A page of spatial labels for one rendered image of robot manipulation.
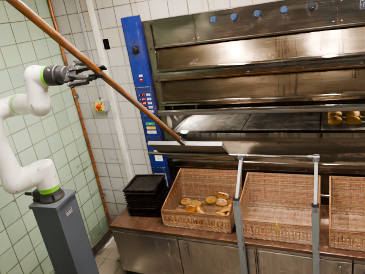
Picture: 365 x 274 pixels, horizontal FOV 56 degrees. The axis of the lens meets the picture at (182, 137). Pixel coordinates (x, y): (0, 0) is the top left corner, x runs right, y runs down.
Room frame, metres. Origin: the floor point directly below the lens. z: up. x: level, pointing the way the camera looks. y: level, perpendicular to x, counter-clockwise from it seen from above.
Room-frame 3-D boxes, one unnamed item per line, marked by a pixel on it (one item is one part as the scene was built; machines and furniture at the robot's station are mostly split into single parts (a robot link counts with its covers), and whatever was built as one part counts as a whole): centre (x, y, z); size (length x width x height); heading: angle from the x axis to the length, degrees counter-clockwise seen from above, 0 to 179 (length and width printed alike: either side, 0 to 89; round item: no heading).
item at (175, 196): (2.38, -0.09, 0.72); 0.56 x 0.49 x 0.28; 65
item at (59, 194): (1.89, 0.90, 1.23); 0.26 x 0.15 x 0.06; 69
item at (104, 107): (2.96, 0.66, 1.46); 0.10 x 0.07 x 0.10; 65
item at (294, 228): (2.10, -0.62, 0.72); 0.56 x 0.49 x 0.28; 65
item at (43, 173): (1.86, 0.86, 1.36); 0.16 x 0.13 x 0.19; 127
